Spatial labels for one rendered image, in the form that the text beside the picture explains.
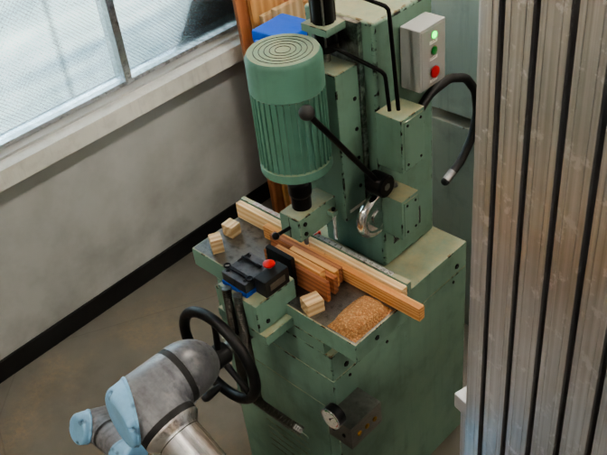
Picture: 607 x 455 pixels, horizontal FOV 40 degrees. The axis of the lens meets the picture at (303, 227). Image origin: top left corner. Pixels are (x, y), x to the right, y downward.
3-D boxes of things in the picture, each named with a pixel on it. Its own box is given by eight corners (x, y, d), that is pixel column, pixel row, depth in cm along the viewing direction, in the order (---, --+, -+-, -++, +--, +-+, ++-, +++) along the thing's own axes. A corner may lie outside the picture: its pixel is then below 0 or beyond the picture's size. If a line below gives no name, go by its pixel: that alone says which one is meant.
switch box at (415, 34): (400, 87, 202) (398, 26, 192) (425, 70, 207) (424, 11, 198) (421, 94, 199) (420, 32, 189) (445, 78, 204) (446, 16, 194)
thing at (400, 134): (377, 163, 207) (374, 112, 198) (399, 148, 212) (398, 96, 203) (404, 175, 202) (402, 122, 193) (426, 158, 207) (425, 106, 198)
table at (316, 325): (168, 282, 227) (163, 264, 224) (248, 227, 244) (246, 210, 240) (331, 388, 192) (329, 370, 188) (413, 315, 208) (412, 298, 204)
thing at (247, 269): (222, 283, 206) (219, 266, 203) (254, 260, 212) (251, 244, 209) (258, 305, 199) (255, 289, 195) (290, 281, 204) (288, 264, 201)
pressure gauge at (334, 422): (322, 425, 212) (319, 404, 207) (331, 416, 214) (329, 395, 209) (340, 438, 208) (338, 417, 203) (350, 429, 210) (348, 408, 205)
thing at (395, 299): (264, 237, 229) (262, 226, 227) (269, 234, 230) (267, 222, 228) (419, 321, 197) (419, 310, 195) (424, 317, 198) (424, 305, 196)
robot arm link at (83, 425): (83, 455, 186) (64, 436, 191) (125, 443, 194) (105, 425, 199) (88, 423, 184) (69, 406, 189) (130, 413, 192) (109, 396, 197)
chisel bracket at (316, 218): (282, 237, 214) (278, 211, 209) (319, 211, 222) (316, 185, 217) (303, 248, 210) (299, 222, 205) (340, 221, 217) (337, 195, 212)
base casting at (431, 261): (218, 308, 236) (213, 284, 231) (351, 210, 267) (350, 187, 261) (334, 384, 210) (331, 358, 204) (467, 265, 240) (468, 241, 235)
